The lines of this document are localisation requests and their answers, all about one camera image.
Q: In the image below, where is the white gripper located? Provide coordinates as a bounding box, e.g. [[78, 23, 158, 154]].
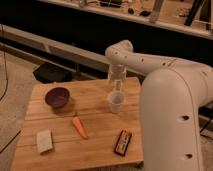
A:
[[108, 64, 126, 91]]

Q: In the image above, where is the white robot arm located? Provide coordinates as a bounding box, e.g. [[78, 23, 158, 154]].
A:
[[105, 40, 213, 171]]

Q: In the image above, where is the dark purple ceramic bowl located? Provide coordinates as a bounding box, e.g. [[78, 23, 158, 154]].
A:
[[45, 87, 70, 108]]

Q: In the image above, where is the black and orange snack bar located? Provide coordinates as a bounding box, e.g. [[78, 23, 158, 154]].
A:
[[114, 130, 132, 157]]

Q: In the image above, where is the orange carrot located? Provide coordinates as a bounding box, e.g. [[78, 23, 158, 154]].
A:
[[72, 116, 88, 139]]

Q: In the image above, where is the wooden table board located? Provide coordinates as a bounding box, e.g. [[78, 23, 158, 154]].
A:
[[11, 77, 143, 171]]

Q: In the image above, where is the black floor mat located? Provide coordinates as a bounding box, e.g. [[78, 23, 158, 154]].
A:
[[33, 62, 72, 83]]

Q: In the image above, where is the white sponge block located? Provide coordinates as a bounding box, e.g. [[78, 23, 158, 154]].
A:
[[36, 130, 53, 154]]

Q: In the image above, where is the black cable on floor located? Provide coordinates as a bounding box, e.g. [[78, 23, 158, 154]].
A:
[[0, 49, 10, 101]]

